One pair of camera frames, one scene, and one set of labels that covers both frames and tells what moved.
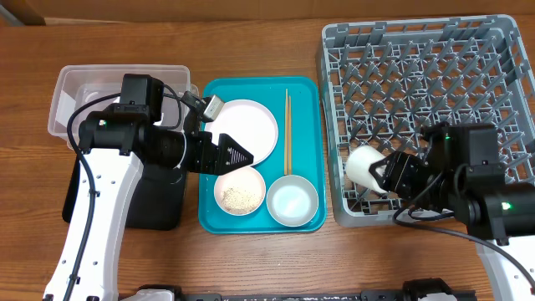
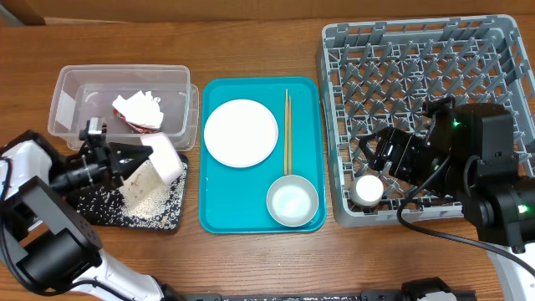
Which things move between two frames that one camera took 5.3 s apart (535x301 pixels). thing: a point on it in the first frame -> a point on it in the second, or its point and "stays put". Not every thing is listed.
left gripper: (221, 155) -> (117, 152)
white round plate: (249, 125) stays put
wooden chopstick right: (289, 132) stays put
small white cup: (359, 162) -> (367, 191)
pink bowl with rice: (240, 191) -> (147, 182)
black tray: (158, 201) stays put
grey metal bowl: (292, 201) stays put
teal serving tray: (308, 155) stays put
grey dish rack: (383, 83) stays put
